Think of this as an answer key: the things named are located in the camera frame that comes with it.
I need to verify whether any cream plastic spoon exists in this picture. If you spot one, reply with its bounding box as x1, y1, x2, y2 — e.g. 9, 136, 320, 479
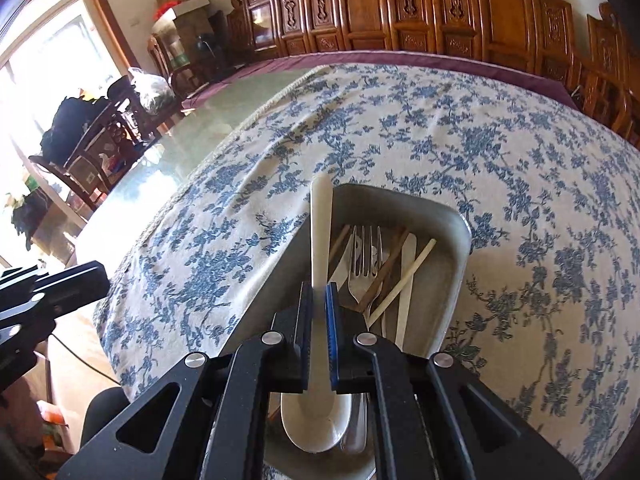
281, 174, 352, 454

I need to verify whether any large cream ladle spoon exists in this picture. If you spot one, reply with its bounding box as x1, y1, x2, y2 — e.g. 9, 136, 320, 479
329, 240, 354, 290

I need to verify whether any smiley steel spork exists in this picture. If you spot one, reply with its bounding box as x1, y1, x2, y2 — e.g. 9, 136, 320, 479
340, 393, 368, 455

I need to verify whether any cream handled small fork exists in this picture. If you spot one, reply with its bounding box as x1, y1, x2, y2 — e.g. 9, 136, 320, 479
395, 233, 416, 349

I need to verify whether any person's left hand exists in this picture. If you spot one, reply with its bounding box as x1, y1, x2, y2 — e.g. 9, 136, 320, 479
1, 378, 43, 448

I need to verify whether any grey metal tray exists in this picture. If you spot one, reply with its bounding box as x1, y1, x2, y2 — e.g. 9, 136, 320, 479
224, 184, 472, 479

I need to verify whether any black bag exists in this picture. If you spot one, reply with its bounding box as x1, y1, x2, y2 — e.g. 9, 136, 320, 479
40, 96, 110, 166

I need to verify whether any wooden dining chair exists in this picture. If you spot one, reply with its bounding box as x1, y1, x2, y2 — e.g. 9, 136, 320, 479
28, 78, 180, 211

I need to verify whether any blue floral tablecloth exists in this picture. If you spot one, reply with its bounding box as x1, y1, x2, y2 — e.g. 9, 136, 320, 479
94, 64, 639, 479

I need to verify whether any white plastic bag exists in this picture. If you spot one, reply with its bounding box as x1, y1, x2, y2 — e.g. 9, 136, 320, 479
129, 67, 177, 115

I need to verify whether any wooden cabinet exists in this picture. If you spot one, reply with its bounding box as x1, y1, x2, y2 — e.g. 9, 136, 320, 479
148, 8, 229, 99

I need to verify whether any purple sofa cushion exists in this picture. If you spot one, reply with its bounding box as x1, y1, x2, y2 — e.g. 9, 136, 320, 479
180, 49, 580, 111

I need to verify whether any long carved wooden sofa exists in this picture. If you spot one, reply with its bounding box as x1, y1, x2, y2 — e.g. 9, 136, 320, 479
227, 0, 639, 143

